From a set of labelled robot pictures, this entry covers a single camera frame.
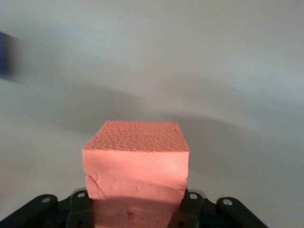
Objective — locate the orange foam block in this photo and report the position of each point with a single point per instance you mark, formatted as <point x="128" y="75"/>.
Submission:
<point x="135" y="166"/>

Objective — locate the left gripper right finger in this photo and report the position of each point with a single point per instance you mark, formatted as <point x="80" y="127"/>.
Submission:
<point x="209" y="216"/>

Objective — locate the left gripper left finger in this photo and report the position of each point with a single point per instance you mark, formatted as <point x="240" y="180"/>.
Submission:
<point x="47" y="213"/>

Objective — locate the purple foam block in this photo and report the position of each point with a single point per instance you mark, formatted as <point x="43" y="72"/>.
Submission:
<point x="4" y="54"/>

